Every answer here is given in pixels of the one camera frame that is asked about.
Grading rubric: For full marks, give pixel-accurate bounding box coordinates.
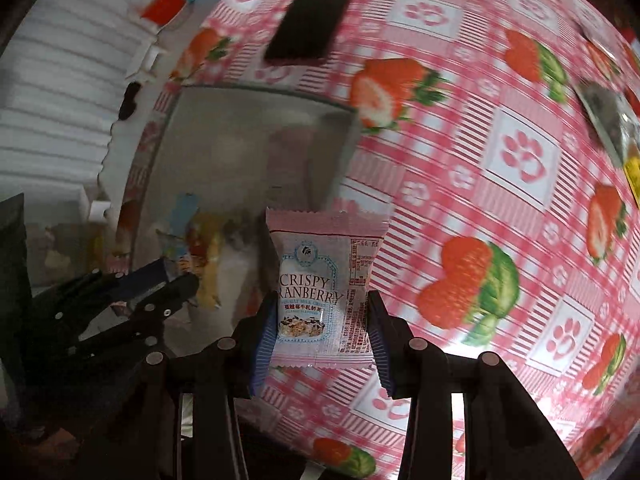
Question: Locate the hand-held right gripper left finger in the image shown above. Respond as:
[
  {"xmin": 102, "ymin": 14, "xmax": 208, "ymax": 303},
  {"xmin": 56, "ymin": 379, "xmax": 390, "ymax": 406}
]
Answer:
[{"xmin": 75, "ymin": 302, "xmax": 279, "ymax": 480}]

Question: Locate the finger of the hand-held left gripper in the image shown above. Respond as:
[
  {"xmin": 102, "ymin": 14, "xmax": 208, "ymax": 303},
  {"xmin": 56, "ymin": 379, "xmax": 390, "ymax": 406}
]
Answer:
[
  {"xmin": 30, "ymin": 259, "xmax": 171, "ymax": 331},
  {"xmin": 75, "ymin": 272, "xmax": 201, "ymax": 358}
]

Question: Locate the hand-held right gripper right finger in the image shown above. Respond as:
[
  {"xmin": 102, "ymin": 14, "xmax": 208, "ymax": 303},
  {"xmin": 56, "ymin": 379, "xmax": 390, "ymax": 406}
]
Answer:
[{"xmin": 368, "ymin": 290, "xmax": 585, "ymax": 480}]

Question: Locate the yellow blue patterned packet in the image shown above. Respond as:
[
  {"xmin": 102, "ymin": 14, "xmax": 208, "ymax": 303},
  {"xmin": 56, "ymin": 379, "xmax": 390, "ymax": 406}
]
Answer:
[{"xmin": 159, "ymin": 230, "xmax": 203, "ymax": 281}]

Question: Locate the tan snack packet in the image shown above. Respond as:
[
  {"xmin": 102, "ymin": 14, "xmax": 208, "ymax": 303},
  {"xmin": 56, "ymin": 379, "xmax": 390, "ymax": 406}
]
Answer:
[{"xmin": 192, "ymin": 212, "xmax": 226, "ymax": 309}]

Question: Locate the light blue snack packet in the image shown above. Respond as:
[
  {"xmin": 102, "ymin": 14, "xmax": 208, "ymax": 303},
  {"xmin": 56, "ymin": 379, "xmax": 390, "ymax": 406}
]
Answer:
[{"xmin": 167, "ymin": 192, "xmax": 202, "ymax": 241}]

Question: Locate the pink white snack packet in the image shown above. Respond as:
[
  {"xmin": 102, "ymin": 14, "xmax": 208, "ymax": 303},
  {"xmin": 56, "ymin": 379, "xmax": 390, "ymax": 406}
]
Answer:
[{"xmin": 265, "ymin": 207, "xmax": 391, "ymax": 370}]

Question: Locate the grey storage box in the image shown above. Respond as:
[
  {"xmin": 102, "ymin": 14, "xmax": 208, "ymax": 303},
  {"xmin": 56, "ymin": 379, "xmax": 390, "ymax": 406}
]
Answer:
[{"xmin": 115, "ymin": 85, "xmax": 362, "ymax": 356}]

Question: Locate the pink checked strawberry tablecloth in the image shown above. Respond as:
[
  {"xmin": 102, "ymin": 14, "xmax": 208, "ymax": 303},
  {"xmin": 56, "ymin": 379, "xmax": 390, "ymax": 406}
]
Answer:
[{"xmin": 115, "ymin": 0, "xmax": 640, "ymax": 480}]

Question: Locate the white ribbed panel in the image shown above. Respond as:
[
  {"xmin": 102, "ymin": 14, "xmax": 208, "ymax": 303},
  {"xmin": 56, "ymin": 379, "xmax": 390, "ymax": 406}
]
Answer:
[{"xmin": 0, "ymin": 0, "xmax": 168, "ymax": 196}]

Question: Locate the white plug adapter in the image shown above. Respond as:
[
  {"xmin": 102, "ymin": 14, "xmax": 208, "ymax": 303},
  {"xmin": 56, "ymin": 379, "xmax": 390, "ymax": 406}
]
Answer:
[{"xmin": 127, "ymin": 45, "xmax": 166, "ymax": 77}]

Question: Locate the black smartphone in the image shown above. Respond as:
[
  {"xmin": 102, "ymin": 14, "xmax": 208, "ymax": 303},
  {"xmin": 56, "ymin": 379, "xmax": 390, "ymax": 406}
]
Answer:
[{"xmin": 263, "ymin": 0, "xmax": 360, "ymax": 64}]

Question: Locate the yellow snack packet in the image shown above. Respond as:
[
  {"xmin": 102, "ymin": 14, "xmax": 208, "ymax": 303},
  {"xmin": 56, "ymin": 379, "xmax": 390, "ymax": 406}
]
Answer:
[{"xmin": 622, "ymin": 145, "xmax": 640, "ymax": 202}]

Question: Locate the clear grey snack packet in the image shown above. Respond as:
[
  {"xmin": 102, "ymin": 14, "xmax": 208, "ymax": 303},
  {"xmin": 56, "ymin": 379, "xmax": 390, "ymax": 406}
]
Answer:
[{"xmin": 575, "ymin": 77, "xmax": 640, "ymax": 171}]

